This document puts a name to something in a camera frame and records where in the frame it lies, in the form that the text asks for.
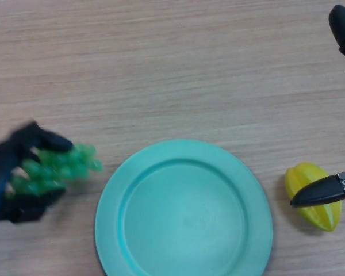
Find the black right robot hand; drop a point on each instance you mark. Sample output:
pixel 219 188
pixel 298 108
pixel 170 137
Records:
pixel 322 194

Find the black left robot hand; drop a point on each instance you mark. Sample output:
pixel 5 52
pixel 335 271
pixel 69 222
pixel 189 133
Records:
pixel 0 172

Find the green grape bunch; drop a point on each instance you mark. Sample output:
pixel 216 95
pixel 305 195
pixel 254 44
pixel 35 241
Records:
pixel 63 168

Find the green round plate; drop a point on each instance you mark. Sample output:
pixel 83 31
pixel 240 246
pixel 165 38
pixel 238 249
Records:
pixel 184 212

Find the yellow starfruit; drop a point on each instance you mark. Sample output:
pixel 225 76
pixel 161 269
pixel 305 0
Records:
pixel 304 176

